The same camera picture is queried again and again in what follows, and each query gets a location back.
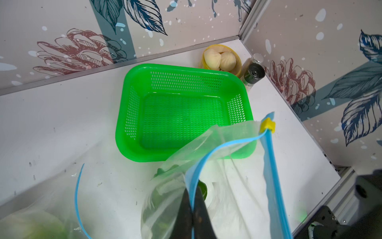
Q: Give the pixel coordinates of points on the white steamed bun left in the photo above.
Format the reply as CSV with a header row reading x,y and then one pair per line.
x,y
212,59

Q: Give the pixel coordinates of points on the white steamed bun right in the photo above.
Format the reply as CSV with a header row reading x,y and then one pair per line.
x,y
228,61

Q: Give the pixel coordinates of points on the small clear spice bottle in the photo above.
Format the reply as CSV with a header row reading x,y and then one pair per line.
x,y
255,58

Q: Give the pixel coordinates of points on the clear zipper bag blue zip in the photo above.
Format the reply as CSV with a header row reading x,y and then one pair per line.
x,y
97,196

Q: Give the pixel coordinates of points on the bamboo steamer yellow bands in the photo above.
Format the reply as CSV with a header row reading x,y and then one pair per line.
x,y
222,48

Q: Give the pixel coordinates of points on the salt grinder black cap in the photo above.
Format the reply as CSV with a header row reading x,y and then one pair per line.
x,y
253,74

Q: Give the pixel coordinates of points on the white steamed bun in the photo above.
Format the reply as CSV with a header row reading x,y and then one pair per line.
x,y
212,59
228,61

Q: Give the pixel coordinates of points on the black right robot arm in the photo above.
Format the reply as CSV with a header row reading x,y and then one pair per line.
x,y
351,210

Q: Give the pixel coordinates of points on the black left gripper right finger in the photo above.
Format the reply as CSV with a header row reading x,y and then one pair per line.
x,y
202,225

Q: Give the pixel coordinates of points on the green plastic basket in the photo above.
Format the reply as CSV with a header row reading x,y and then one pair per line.
x,y
163,108

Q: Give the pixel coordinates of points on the chinese cabbage front dark leaves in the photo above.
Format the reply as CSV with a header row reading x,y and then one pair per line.
x,y
32,224

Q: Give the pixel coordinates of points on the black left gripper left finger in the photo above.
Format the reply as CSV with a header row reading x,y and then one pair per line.
x,y
182,221

